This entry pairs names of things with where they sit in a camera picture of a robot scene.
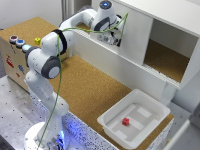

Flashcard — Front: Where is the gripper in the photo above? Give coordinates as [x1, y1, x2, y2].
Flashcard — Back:
[96, 30, 122, 47]

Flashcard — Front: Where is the white sliding door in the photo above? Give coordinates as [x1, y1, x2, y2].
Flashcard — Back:
[89, 0, 155, 66]

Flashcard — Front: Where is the yellow block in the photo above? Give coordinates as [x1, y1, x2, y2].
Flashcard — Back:
[34, 37, 42, 46]

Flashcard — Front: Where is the white cabinet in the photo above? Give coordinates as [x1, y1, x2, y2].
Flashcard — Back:
[68, 0, 200, 108]

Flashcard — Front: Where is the white plastic box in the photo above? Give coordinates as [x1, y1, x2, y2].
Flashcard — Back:
[96, 88, 172, 150]

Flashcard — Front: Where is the green button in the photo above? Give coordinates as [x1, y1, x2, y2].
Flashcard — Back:
[21, 43, 32, 53]

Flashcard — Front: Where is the pink block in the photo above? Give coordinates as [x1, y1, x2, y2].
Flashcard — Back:
[121, 117, 131, 127]

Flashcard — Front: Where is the blue button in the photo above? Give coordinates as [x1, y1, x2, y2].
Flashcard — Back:
[15, 38, 26, 48]

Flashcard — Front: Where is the red button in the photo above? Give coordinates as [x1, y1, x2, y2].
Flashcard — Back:
[9, 34, 19, 44]

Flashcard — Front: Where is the wooden drawer box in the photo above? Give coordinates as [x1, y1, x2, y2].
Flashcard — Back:
[0, 16, 73, 93]

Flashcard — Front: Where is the black door handle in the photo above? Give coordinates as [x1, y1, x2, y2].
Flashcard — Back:
[115, 35, 123, 48]

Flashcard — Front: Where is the green cable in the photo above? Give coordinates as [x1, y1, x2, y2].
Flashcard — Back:
[35, 12, 130, 150]

